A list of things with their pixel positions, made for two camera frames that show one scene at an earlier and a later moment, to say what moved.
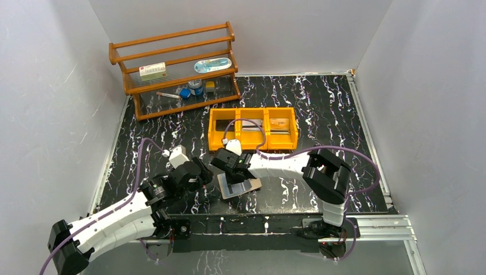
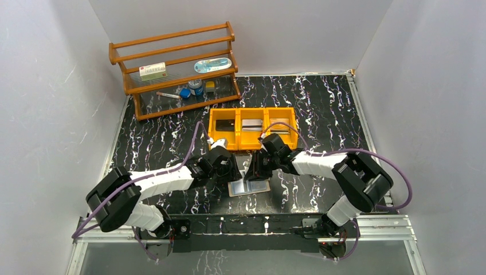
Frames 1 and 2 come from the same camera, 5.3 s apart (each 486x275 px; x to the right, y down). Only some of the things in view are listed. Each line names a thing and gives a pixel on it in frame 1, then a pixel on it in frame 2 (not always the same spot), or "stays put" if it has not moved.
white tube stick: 168,95 stays put
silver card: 231,189 -> 258,185
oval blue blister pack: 206,65 stays put
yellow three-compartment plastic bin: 255,128 stays put
